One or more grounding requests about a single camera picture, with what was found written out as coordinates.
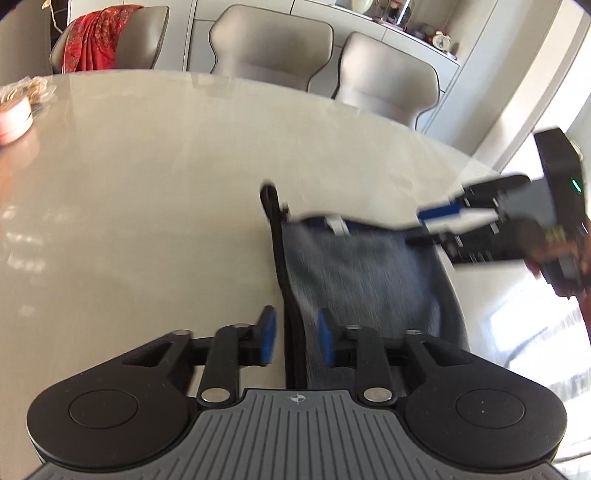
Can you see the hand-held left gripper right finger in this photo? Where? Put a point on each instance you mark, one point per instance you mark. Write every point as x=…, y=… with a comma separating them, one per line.
x=325, y=341

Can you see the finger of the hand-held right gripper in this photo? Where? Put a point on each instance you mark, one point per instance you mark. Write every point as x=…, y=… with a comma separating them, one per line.
x=438, y=213
x=461, y=247

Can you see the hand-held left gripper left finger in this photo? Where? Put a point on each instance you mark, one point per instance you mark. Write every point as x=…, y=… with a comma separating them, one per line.
x=268, y=337

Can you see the grey and blue towel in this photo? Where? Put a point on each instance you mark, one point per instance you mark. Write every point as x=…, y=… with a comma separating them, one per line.
x=360, y=277

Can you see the person's right hand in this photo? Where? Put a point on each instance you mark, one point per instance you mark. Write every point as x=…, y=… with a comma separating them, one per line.
x=531, y=242

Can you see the beige dining chair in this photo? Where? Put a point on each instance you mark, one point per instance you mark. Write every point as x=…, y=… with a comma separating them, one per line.
x=388, y=78
x=270, y=46

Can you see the white alarm clock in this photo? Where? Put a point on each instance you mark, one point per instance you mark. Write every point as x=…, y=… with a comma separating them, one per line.
x=442, y=41

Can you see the glass display dome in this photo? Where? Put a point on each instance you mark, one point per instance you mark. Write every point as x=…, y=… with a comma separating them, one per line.
x=392, y=11

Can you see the white vase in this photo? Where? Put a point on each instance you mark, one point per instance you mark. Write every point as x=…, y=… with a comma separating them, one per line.
x=362, y=4

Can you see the beige chair with draped cloth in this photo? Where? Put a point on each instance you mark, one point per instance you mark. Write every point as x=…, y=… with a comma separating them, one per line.
x=147, y=37

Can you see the clear snack bag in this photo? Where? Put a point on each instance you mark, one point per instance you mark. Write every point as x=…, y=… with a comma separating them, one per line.
x=27, y=92

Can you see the red patterned cloth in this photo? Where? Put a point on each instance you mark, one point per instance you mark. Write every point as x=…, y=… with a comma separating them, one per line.
x=97, y=39

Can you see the bare branch decoration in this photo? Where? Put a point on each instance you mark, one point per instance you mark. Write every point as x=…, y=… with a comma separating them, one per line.
x=51, y=14

